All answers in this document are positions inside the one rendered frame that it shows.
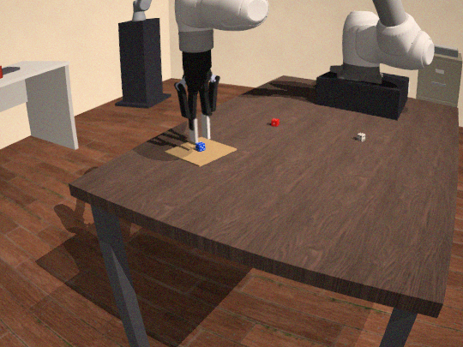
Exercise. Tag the red die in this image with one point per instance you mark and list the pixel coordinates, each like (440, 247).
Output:
(275, 122)

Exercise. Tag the tan square mat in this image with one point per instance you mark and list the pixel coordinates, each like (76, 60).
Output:
(188, 153)

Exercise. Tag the blue die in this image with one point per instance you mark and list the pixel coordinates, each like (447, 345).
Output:
(200, 146)

